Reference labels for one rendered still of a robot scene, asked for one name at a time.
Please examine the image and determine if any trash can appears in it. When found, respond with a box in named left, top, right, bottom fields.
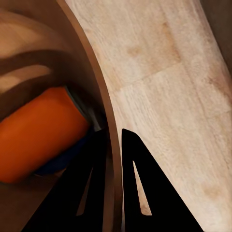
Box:
left=0, top=0, right=123, bottom=232

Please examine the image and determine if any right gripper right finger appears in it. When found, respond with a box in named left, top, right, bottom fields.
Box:
left=121, top=129, right=204, bottom=232

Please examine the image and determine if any can of soda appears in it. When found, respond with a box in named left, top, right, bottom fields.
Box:
left=0, top=85, right=94, bottom=185
left=33, top=106, right=111, bottom=177

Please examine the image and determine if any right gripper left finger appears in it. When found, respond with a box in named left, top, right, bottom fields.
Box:
left=21, top=129, right=107, bottom=232

